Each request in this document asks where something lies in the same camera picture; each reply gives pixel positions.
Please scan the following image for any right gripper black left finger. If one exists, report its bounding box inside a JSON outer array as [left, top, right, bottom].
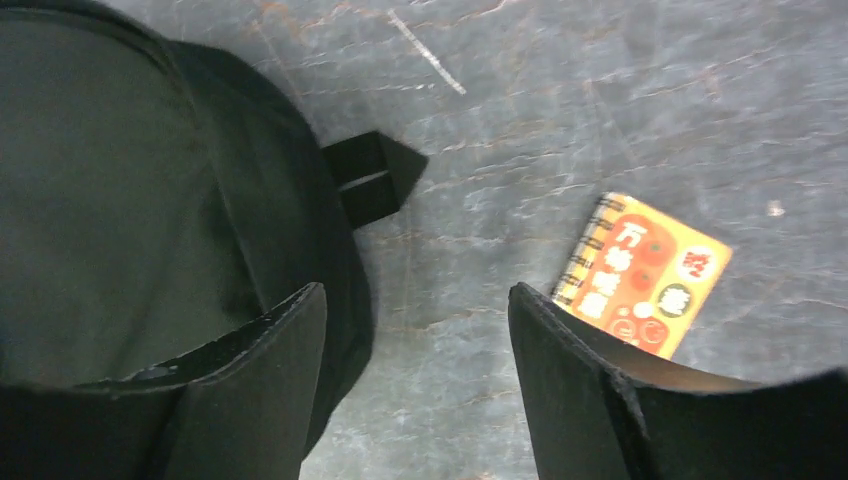
[[1, 283, 326, 479]]

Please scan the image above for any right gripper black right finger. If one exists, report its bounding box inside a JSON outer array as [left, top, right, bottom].
[[508, 283, 847, 479]]

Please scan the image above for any black student backpack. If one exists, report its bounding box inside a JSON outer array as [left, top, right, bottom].
[[1, 1, 428, 449]]

